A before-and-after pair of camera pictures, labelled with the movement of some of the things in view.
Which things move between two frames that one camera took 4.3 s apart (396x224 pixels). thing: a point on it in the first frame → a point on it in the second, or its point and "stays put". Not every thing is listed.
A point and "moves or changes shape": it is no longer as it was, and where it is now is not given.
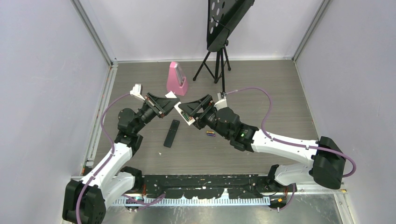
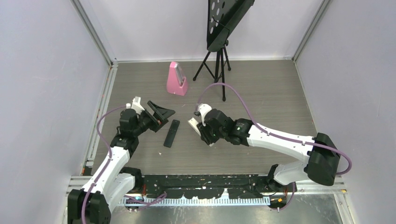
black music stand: x=223 y=16 stays put
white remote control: x=189 y=120 moves or changes shape
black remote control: x=171 y=133 stays put
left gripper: x=161 y=105 → x=163 y=113
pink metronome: x=176 y=81 stays put
